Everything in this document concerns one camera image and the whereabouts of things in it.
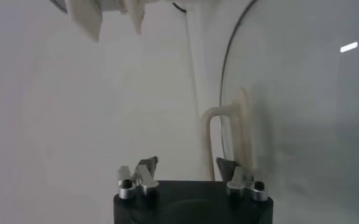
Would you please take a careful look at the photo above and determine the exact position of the glass lid with cream handle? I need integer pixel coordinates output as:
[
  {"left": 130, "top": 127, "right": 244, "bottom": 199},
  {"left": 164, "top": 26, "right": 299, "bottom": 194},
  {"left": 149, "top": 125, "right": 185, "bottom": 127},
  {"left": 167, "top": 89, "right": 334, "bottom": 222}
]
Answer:
[{"left": 199, "top": 0, "right": 359, "bottom": 224}]

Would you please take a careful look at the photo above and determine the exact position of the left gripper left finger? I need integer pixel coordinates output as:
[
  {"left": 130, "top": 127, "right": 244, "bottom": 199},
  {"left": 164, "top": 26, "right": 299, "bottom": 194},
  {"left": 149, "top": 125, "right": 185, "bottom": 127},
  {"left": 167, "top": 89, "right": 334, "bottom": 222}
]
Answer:
[{"left": 117, "top": 156, "right": 160, "bottom": 200}]

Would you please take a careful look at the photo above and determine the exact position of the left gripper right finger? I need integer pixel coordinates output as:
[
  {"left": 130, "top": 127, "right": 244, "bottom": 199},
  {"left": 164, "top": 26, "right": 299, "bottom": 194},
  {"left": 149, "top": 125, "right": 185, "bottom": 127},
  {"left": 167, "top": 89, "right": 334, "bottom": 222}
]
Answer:
[{"left": 216, "top": 157, "right": 269, "bottom": 203}]

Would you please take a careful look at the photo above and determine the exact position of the cream electric cooker pot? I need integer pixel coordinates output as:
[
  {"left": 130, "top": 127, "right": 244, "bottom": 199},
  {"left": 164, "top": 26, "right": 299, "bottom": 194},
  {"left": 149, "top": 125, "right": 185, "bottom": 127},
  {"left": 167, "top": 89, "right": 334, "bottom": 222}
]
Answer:
[{"left": 101, "top": 0, "right": 198, "bottom": 35}]

